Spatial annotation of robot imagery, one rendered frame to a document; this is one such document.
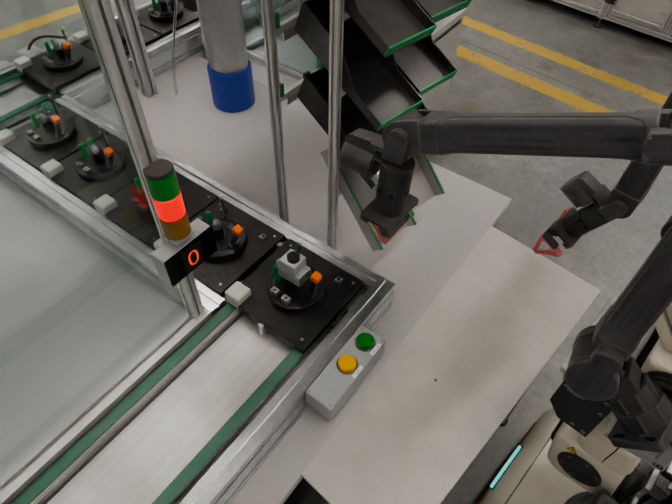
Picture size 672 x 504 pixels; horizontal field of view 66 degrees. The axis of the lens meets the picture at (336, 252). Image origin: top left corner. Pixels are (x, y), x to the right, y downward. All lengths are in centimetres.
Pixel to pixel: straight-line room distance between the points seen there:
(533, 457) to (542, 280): 65
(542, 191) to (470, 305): 183
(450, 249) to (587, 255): 148
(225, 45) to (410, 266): 96
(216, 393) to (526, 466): 109
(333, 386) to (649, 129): 75
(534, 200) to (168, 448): 243
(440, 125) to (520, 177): 244
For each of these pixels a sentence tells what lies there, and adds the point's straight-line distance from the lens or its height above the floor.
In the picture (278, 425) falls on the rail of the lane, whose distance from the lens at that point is 113.
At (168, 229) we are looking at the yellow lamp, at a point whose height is 129.
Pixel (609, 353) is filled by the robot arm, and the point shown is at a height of 131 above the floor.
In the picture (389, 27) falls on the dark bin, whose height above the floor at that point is 153.
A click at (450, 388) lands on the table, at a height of 86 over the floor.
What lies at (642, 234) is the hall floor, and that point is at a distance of 318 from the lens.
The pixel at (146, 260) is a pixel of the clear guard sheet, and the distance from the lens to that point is 106.
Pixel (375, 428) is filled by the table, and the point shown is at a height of 86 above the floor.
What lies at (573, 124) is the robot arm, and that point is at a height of 159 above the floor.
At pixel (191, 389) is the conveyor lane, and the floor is 92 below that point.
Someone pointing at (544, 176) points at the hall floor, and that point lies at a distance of 329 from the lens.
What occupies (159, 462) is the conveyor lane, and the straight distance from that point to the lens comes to 118.
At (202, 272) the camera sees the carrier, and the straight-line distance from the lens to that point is 133.
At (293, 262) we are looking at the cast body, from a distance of 117.
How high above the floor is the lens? 199
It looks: 49 degrees down
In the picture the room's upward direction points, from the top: 2 degrees clockwise
